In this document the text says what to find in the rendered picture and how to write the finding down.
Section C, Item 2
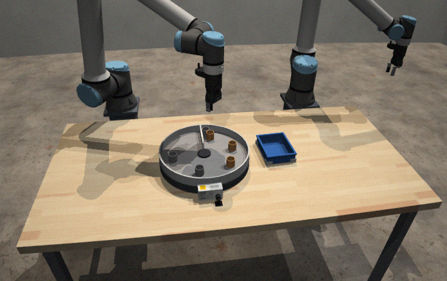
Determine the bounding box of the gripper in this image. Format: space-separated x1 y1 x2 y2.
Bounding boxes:
203 74 223 113
386 45 408 76

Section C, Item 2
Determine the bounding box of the grey turntable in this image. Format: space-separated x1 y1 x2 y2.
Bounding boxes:
158 124 250 194

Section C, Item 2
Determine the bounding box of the blue crate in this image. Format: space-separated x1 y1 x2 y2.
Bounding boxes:
255 132 298 165

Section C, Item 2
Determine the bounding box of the white control box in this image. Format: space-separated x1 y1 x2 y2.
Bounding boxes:
197 182 225 208

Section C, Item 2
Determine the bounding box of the wooden table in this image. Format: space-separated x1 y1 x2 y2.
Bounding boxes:
15 106 443 281

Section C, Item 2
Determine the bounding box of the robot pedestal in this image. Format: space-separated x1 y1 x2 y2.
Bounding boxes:
103 97 141 120
280 92 321 110

